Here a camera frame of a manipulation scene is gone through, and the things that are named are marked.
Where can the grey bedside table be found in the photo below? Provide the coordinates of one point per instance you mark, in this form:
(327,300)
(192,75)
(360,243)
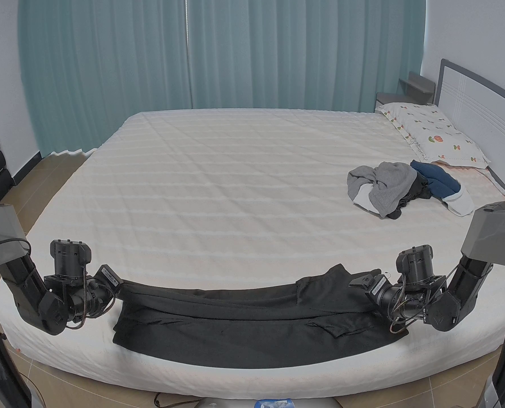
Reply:
(414,89)

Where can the black T-shirt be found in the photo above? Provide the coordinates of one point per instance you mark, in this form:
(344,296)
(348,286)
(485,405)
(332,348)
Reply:
(235,338)

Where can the bed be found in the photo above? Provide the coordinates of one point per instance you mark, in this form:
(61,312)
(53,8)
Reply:
(235,185)

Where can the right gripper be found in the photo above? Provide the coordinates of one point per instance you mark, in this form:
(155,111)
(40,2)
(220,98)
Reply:
(380,293)

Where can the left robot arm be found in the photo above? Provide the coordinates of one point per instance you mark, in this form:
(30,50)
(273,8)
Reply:
(27,287)

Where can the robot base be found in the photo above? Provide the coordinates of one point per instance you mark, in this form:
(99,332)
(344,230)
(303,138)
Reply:
(265,403)

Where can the pile of clothes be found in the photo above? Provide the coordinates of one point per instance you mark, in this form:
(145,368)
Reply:
(392,185)

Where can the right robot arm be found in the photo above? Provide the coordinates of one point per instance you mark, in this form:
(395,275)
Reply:
(465,287)

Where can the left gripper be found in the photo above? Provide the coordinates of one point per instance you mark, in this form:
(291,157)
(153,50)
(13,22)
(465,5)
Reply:
(109,281)

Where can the white printed pillow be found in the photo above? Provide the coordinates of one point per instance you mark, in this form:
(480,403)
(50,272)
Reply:
(435,134)

